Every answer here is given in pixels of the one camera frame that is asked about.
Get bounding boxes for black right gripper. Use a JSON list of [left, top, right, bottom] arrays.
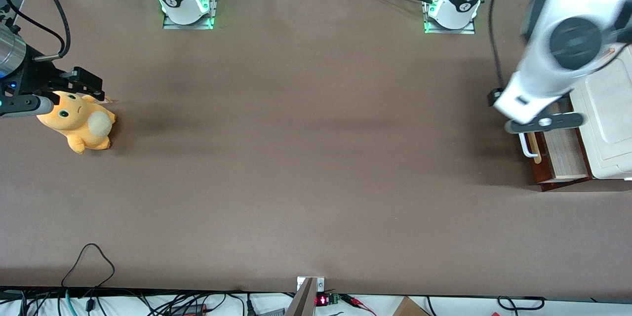
[[0, 44, 105, 102]]

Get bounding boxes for dark brown wooden drawer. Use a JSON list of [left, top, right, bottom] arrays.
[[518, 96, 594, 192]]

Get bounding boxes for white drawer cabinet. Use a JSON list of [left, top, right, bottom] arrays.
[[568, 42, 632, 181]]

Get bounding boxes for orange plush toy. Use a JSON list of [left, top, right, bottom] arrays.
[[36, 90, 117, 155]]

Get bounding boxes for brown cardboard box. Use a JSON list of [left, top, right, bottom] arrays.
[[393, 296, 431, 316]]

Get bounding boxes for black power adapter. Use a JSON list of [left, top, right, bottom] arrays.
[[170, 304, 208, 316]]

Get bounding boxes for red clip leads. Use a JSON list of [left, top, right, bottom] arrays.
[[341, 294, 377, 316]]

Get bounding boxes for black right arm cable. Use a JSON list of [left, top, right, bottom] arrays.
[[4, 0, 72, 60]]

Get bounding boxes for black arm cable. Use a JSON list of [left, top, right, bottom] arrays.
[[4, 0, 72, 60], [488, 0, 563, 90]]

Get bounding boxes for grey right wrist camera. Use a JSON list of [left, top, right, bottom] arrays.
[[0, 95, 54, 118]]

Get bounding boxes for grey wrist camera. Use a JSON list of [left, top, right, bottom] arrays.
[[504, 112, 585, 135], [0, 95, 54, 118]]

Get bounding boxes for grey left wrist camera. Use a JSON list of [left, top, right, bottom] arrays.
[[504, 112, 585, 135]]

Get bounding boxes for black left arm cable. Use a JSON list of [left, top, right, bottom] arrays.
[[488, 0, 563, 90]]

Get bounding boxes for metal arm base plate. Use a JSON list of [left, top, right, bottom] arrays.
[[162, 0, 216, 30], [423, 0, 476, 35]]

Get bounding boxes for black looped cable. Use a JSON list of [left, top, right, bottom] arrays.
[[60, 243, 116, 288]]

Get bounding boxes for black cable coil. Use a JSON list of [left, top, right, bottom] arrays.
[[496, 296, 546, 312]]

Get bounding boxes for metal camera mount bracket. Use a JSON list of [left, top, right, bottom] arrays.
[[284, 276, 326, 316]]

